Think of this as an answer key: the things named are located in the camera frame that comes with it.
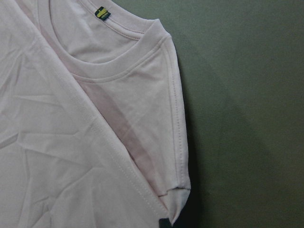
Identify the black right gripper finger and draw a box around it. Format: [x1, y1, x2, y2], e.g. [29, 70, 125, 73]
[159, 218, 171, 228]

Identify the pink Snoopy t-shirt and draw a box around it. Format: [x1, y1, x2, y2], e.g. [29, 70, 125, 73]
[0, 0, 191, 228]

